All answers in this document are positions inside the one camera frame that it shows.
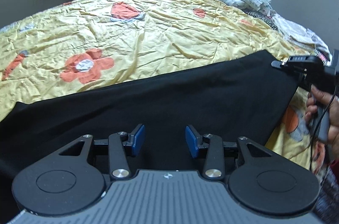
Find black pants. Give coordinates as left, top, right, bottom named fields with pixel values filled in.
left=1, top=50, right=299, bottom=223

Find patterned sleeve forearm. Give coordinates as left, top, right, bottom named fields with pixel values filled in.
left=314, top=160, right=339, bottom=224

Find person right hand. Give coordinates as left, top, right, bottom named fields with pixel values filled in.
left=304, top=85, right=338, bottom=148

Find white printed blanket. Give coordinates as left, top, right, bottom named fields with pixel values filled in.
left=219, top=0, right=332, bottom=62

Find yellow floral bed sheet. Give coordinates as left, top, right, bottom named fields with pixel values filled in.
left=1, top=0, right=325, bottom=173

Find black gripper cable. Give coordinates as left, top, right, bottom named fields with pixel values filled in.
left=308, top=72, right=339, bottom=171

